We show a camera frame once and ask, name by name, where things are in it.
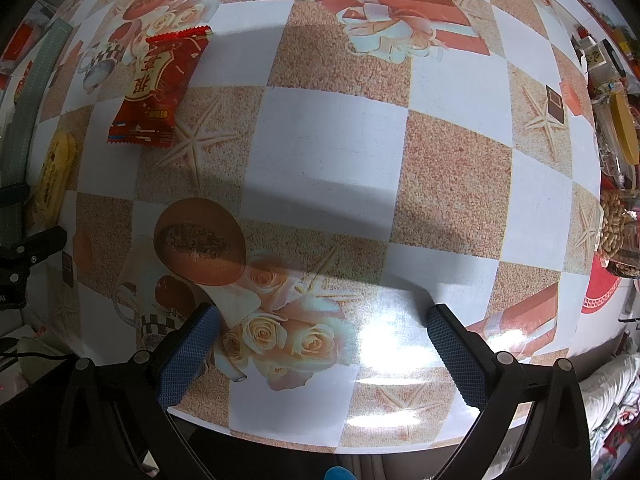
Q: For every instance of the clear jar with yellow lid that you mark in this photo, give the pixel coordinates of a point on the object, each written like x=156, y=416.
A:
x=625, y=130

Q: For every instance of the yellow snack packet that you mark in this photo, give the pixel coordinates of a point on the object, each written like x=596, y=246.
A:
x=52, y=175

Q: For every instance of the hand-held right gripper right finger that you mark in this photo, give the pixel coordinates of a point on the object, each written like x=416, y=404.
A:
x=457, y=355

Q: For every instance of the bag of peanuts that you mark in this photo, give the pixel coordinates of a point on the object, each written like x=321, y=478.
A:
x=612, y=222

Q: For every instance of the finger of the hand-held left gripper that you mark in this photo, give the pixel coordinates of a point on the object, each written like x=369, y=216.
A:
x=40, y=245
x=12, y=194

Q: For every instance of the printed checkered tablecloth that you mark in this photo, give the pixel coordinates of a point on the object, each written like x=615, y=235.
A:
x=325, y=150

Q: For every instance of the red snack packet orange oval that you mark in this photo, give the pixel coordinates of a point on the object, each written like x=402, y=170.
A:
x=155, y=85

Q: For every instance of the patterned cushion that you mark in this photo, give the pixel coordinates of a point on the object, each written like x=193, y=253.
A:
x=607, y=400

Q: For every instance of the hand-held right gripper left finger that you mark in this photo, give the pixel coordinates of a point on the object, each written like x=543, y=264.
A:
x=190, y=355

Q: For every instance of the red round tray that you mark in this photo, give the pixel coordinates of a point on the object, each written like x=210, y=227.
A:
x=605, y=285

